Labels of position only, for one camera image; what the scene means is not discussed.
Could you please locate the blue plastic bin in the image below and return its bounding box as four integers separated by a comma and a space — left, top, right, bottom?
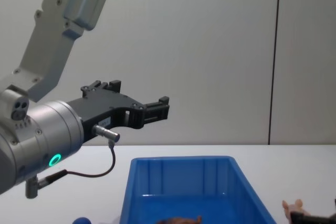
120, 155, 278, 224

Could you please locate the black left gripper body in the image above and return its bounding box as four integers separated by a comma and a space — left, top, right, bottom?
67, 90, 144, 144

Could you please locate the brown toy animal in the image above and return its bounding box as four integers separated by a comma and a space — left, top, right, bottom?
156, 215, 203, 224

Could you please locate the pink toy animal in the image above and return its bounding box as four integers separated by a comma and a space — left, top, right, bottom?
281, 198, 312, 221

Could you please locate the blue round toy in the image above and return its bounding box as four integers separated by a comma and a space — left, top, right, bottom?
71, 216, 91, 224

